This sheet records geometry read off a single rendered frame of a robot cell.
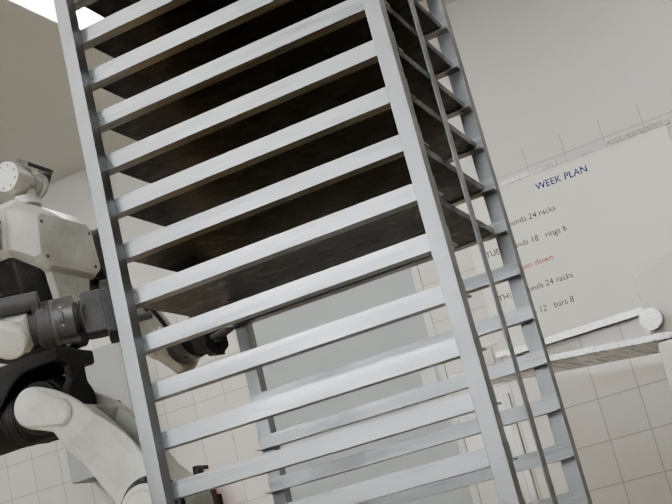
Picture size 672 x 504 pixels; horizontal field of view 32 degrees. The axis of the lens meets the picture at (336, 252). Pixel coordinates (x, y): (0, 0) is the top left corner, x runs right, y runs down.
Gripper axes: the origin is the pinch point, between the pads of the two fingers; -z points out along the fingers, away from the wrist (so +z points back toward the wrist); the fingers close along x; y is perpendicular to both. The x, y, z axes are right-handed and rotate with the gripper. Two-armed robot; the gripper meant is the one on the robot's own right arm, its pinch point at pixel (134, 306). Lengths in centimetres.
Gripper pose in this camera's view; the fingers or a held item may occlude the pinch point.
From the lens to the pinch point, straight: 223.5
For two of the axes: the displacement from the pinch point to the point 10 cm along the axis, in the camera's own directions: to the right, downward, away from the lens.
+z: -9.7, 2.0, -1.4
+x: -2.3, -9.4, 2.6
